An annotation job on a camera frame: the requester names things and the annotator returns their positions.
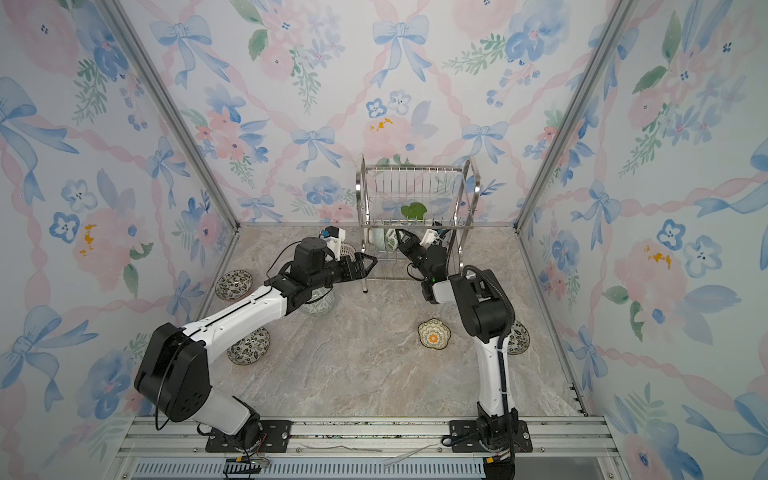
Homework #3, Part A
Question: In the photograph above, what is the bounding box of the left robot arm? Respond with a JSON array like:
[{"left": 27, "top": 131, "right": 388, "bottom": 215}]
[{"left": 134, "top": 236, "right": 378, "bottom": 452}]

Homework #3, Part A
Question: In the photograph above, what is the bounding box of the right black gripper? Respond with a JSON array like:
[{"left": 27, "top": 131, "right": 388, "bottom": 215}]
[{"left": 397, "top": 228, "right": 433, "bottom": 285}]

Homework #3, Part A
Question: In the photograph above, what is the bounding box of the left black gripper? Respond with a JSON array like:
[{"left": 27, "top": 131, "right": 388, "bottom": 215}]
[{"left": 310, "top": 252, "right": 378, "bottom": 294}]

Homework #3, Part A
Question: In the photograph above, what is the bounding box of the black corrugated cable conduit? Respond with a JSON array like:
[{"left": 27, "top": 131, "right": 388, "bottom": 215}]
[{"left": 440, "top": 224, "right": 517, "bottom": 337}]

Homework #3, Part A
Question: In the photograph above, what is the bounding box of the maroon patterned white bowl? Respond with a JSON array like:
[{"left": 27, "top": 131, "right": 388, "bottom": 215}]
[{"left": 339, "top": 242, "right": 357, "bottom": 261}]

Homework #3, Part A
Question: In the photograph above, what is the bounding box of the green monstera leaf bowl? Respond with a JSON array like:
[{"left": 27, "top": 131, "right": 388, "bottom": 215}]
[{"left": 384, "top": 229, "right": 399, "bottom": 252}]

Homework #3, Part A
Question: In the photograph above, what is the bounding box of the orange flower-shaped dish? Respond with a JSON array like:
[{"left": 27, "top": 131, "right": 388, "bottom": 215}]
[{"left": 417, "top": 318, "right": 452, "bottom": 350}]

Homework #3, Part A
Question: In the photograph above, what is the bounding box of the pale green grid bowl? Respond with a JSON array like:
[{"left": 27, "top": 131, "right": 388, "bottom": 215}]
[{"left": 368, "top": 228, "right": 387, "bottom": 251}]

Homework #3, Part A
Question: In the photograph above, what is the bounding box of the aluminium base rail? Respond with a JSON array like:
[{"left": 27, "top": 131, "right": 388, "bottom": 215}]
[{"left": 106, "top": 416, "right": 629, "bottom": 479}]

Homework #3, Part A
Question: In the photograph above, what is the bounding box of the stainless steel dish rack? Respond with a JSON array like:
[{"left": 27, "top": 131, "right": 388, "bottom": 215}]
[{"left": 355, "top": 155, "right": 481, "bottom": 283}]

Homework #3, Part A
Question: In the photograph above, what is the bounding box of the green leaf-shaped dish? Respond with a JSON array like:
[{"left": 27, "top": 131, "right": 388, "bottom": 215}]
[{"left": 400, "top": 202, "right": 428, "bottom": 222}]

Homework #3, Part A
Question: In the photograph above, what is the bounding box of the green geometric pattern bowl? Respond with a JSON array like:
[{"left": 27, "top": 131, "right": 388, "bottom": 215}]
[{"left": 300, "top": 288, "right": 336, "bottom": 316}]

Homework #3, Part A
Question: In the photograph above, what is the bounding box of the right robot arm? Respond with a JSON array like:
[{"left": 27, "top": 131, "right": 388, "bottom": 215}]
[{"left": 395, "top": 229, "right": 520, "bottom": 456}]

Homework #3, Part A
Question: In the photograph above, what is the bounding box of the dark floral bowl right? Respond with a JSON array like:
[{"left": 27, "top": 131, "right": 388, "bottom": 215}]
[{"left": 507, "top": 321, "right": 531, "bottom": 356}]

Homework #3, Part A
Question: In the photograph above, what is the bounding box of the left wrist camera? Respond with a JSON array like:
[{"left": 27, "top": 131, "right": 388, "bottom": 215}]
[{"left": 319, "top": 225, "right": 346, "bottom": 259}]

